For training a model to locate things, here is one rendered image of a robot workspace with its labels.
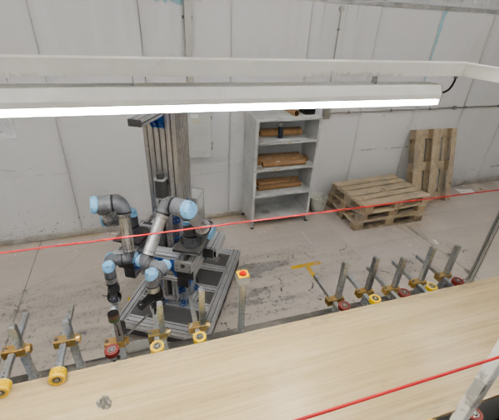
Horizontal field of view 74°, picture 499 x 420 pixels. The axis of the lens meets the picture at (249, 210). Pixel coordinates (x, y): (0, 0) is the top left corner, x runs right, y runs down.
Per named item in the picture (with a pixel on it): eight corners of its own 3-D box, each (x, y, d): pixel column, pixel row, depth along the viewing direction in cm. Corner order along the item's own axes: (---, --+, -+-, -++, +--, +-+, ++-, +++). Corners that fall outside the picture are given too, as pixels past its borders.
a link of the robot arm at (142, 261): (157, 190, 211) (130, 265, 204) (171, 194, 207) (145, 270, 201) (166, 195, 222) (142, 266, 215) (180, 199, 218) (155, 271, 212)
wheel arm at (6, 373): (24, 316, 205) (22, 312, 203) (30, 314, 206) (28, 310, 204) (-3, 391, 164) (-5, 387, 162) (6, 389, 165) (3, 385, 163)
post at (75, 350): (80, 372, 206) (62, 317, 183) (87, 371, 207) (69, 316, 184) (79, 377, 204) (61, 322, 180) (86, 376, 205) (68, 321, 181)
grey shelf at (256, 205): (241, 213, 507) (245, 111, 431) (294, 207, 534) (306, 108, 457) (251, 229, 471) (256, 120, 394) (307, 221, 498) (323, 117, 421)
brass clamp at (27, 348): (6, 352, 184) (3, 346, 182) (33, 346, 188) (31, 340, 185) (2, 361, 179) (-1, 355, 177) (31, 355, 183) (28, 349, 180)
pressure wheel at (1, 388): (-4, 377, 164) (14, 378, 168) (-9, 387, 166) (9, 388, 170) (-8, 387, 159) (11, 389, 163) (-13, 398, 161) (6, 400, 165)
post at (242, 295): (236, 329, 231) (237, 280, 209) (242, 327, 233) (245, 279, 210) (237, 334, 227) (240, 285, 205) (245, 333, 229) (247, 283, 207)
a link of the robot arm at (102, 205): (123, 227, 262) (112, 209, 211) (102, 229, 258) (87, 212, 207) (122, 212, 265) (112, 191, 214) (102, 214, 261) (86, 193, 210)
